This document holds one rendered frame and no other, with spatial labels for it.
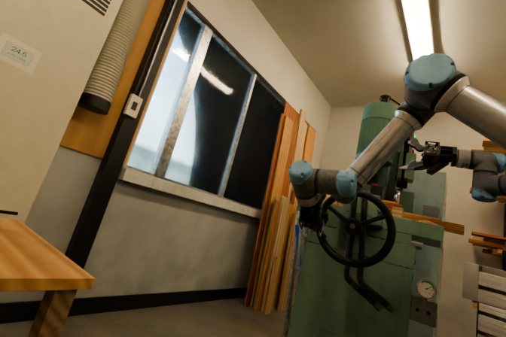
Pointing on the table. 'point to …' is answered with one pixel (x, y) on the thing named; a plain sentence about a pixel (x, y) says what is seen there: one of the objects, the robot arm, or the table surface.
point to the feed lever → (403, 170)
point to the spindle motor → (374, 125)
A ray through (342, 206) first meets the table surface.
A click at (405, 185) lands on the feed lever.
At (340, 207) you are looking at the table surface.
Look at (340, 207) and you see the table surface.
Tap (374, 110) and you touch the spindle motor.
